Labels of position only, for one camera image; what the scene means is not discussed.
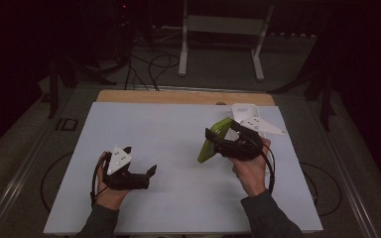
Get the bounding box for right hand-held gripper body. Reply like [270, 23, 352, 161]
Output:
[213, 115, 288, 163]

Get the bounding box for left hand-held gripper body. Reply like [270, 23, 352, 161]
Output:
[103, 144, 151, 191]

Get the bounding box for long white plastic tray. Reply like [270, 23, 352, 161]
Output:
[230, 102, 275, 182]

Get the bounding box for person's left hand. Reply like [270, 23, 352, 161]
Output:
[94, 151, 131, 211]

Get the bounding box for person's right hand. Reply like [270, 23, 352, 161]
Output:
[228, 137, 272, 198]

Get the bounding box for white table mat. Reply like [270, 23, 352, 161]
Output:
[42, 101, 324, 235]

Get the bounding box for black tripod stand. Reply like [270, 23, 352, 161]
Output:
[47, 54, 117, 120]
[267, 62, 337, 133]

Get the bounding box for white metal stand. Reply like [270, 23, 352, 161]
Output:
[178, 0, 276, 82]

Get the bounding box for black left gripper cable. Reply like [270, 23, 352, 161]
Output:
[89, 154, 113, 208]

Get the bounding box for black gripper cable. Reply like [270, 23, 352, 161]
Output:
[260, 141, 277, 195]
[89, 154, 113, 208]

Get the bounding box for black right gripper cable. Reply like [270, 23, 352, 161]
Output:
[260, 141, 277, 195]

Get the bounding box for black cable loop on floor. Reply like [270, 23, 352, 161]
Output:
[298, 161, 343, 218]
[40, 151, 75, 213]

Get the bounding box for black floor cables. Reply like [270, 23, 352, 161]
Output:
[124, 36, 182, 92]

